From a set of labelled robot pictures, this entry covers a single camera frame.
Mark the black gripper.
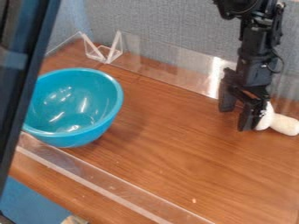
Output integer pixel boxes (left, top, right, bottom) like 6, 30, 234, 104
218, 53, 278, 131

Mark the brown white plush mushroom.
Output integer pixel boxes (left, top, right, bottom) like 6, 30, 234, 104
254, 102, 299, 137

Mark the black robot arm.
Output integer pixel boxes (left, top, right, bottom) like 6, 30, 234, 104
212, 0, 285, 131

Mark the blue plastic bowl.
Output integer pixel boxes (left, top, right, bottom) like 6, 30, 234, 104
22, 67, 124, 148

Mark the clear acrylic back barrier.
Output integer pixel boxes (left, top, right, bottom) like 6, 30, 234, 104
113, 31, 299, 119

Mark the clear acrylic barrier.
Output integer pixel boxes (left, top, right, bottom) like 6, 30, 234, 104
44, 31, 82, 57
16, 132, 214, 224
113, 31, 299, 119

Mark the clear acrylic front barrier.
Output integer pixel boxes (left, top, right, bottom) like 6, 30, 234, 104
16, 132, 214, 224

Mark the clear acrylic left barrier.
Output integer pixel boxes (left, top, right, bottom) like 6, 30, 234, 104
44, 31, 82, 57

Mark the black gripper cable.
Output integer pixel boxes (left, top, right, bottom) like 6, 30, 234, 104
261, 49, 285, 74

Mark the clear acrylic corner bracket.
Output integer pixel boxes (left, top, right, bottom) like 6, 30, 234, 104
78, 31, 124, 64

